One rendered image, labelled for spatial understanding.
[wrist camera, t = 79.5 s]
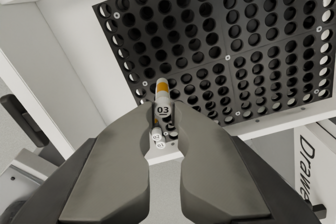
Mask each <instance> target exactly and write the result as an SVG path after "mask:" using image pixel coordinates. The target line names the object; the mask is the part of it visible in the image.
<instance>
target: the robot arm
mask: <svg viewBox="0 0 336 224"><path fill-rule="evenodd" d="M171 122H172V126H174V127H175V128H176V129H177V130H178V145H177V147H178V150H179V151H180V152H181V153H182V154H183V156H184V159H183V160H182V162H181V172H180V202H181V211H182V213H183V215H184V216H185V217H186V218H187V219H188V220H190V221H192V222H193V223H195V224H322V223H321V222H320V220H319V219H318V217H317V216H316V214H315V213H314V212H313V210H312V209H311V208H310V207H309V205H308V204H307V203H306V202H305V200H304V199H303V198H302V197H301V196H300V194H299V193H298V192H297V191H296V190H295V189H294V188H293V187H292V186H291V185H290V184H289V183H288V182H287V181H286V180H285V179H284V178H283V177H282V176H281V175H280V174H279V173H278V172H277V171H275V170H274V169H273V168H272V167H271V166H270V165H269V164H268V163H267V162H266V161H264V160H263V159H262V158H261V157H260V156H259V155H258V154H257V153H256V152H255V151H254V150H252V149H251V148H250V147H249V146H248V145H247V144H246V143H245V142H244V141H243V140H241V139H240V138H239V137H238V136H231V135H230V134H229V133H228V132H227V131H226V130H224V129H223V128H222V127H221V126H220V125H218V124H217V123H216V122H215V121H213V120H212V119H210V118H209V117H207V116H205V115H204V114H202V113H200V112H198V111H197V110H195V109H193V108H191V107H190V106H188V105H186V104H185V103H183V102H181V101H174V102H171ZM154 125H155V102H152V101H146V102H144V103H142V104H141V105H139V106H138V107H136V108H134V109H133V110H131V111H129V112H128V113H126V114H124V115H123V116H121V117H120V118H118V119H117V120H115V121H114V122H112V123H111V124H110V125H108V126H107V127H106V128H105V129H104V130H103V131H102V132H101V133H100V134H99V135H98V136H97V137H96V138H89V139H88V140H87V141H85V142H84V143H83V144H82V145H81V146H80V147H79V148H78V149H77V150H76V151H75V152H74V153H73V154H72V155H71V156H70V157H69V158H68V159H67V160H66V161H65V162H64V163H63V164H62V165H61V166H60V167H59V168H58V169H57V170H55V171H54V172H53V173H52V174H51V175H50V176H49V177H48V178H47V179H46V180H45V181H44V182H43V183H42V184H41V185H40V186H39V187H38V188H37V189H36V190H35V192H34V193H33V194H32V195H31V196H30V197H29V198H28V199H27V201H18V202H15V203H13V204H11V205H9V206H8V207H7V208H6V209H5V211H4V212H3V213H2V215H1V216H0V224H139V223H140V222H142V221H143V220H144V219H145V218H146V217H147V216H148V214H149V211H150V173H149V163H148V161H147V160H146V159H145V155H146V154H147V152H148V151H149V150H150V129H151V128H152V126H154Z"/></svg>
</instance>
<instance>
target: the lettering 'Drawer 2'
mask: <svg viewBox="0 0 336 224"><path fill-rule="evenodd" d="M302 139H303V140H304V141H305V142H306V143H307V144H308V146H309V147H310V148H311V149H312V156H311V155H309V154H308V153H307V152H306V151H305V149H304V147H303V144H302ZM300 144H301V147H302V149H303V151H304V152H305V153H306V155H307V156H308V157H309V158H311V159H313V158H314V157H315V149H314V148H313V147H312V146H311V145H310V144H309V143H308V142H307V141H306V140H305V139H304V138H303V137H302V136H301V134H300ZM300 153H301V154H302V156H303V157H304V158H305V159H306V161H307V162H308V167H309V169H311V166H310V164H311V162H310V161H309V160H308V159H307V158H306V157H305V156H304V154H303V153H302V152H301V151H300ZM302 164H303V165H304V168H305V171H304V169H303V167H302ZM300 168H301V169H302V170H303V172H304V173H305V174H306V175H307V176H308V177H310V176H311V174H310V171H309V169H308V174H307V169H306V166H305V164H304V163H303V161H300ZM300 175H301V177H302V178H303V180H304V182H305V183H304V182H303V181H302V179H300V181H301V182H302V184H303V186H304V187H305V186H306V187H307V188H308V189H310V187H309V186H308V184H307V183H306V181H307V182H308V183H309V184H310V182H309V181H308V180H307V179H306V178H305V177H304V176H303V175H302V174H301V173H300ZM305 180H306V181H305ZM306 187H305V189H306V191H307V192H308V194H309V195H310V193H309V191H308V190H307V188H306ZM302 190H303V191H304V199H306V195H307V193H306V191H305V190H304V189H303V188H302V187H300V192H301V194H302ZM307 198H308V200H309V197H308V195H307Z"/></svg>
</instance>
